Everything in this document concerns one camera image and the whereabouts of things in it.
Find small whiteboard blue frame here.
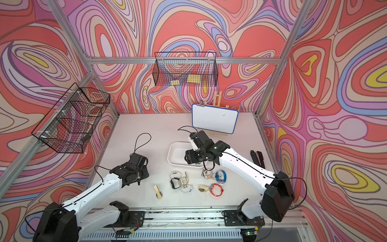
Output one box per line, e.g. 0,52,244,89
191,103,239,135

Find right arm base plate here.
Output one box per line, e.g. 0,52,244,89
221,210,265,228

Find white plastic storage box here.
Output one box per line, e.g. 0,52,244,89
167,142,204,169

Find white orange strap watch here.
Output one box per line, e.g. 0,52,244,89
202,169,213,179

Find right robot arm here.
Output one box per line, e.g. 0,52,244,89
184,131,295,222

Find aluminium rail front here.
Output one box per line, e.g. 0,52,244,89
81,208,315,242

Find wooden easel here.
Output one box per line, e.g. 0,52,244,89
197,90,230,137

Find red translucent watch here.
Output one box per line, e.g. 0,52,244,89
209,184,224,197

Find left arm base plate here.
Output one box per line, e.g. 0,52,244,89
105,211,145,228

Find black smart watch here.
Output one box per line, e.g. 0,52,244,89
170,177,181,190

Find black wire basket back wall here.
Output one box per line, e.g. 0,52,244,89
152,51,219,87

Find white pink strap watch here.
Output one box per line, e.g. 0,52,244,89
169,170,182,179

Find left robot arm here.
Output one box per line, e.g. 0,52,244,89
33,153,149,242

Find yellow sticky note large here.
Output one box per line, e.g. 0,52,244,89
187,74,201,84

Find beige long strap watch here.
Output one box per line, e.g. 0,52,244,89
153,185,163,199

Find black wire basket wall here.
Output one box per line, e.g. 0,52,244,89
152,51,219,87
31,83,110,154

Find cream strap gold watch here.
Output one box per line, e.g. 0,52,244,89
178,172,189,187

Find beige strap watch near red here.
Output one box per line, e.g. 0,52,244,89
198,185,209,193

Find black wire basket left wall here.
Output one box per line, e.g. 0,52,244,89
31,83,110,154

